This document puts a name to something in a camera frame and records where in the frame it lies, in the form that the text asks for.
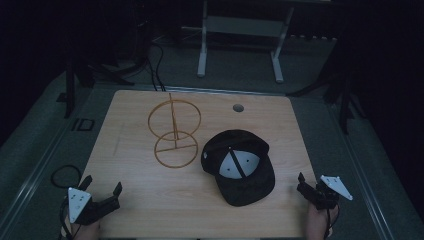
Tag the person's left hand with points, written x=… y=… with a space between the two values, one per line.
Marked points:
x=87 y=231

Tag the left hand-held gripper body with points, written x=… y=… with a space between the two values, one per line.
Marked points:
x=78 y=203

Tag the grey table grommet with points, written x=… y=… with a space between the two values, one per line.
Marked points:
x=238 y=108

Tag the black metal stand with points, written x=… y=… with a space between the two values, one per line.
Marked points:
x=70 y=93
x=345 y=106

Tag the person's right hand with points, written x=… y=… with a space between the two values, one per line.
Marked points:
x=316 y=223

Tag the black baseball cap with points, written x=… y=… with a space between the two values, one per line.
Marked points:
x=248 y=191

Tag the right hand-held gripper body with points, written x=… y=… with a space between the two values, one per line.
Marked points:
x=328 y=195

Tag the white metal desk frame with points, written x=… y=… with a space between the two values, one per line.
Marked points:
x=245 y=26

